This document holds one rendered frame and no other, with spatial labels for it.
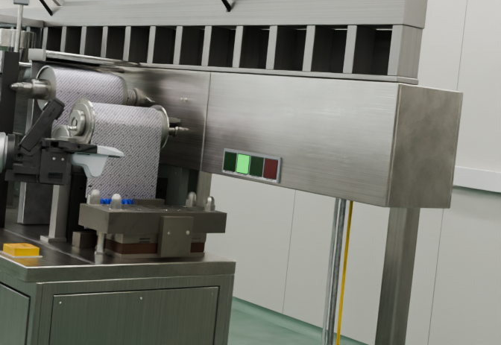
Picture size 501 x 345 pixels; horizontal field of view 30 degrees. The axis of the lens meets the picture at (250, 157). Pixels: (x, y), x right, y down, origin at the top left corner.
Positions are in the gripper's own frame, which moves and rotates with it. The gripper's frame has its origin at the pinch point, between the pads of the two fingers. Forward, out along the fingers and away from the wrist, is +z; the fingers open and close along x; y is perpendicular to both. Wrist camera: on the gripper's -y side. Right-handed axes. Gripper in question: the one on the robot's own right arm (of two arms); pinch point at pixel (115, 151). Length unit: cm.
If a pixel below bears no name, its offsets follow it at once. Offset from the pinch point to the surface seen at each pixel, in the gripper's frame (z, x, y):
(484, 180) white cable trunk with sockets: 226, -241, -20
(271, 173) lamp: 52, -63, -3
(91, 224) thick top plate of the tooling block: 8, -81, 14
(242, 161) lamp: 48, -75, -6
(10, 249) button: -14, -73, 22
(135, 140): 20, -95, -11
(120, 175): 17, -95, 0
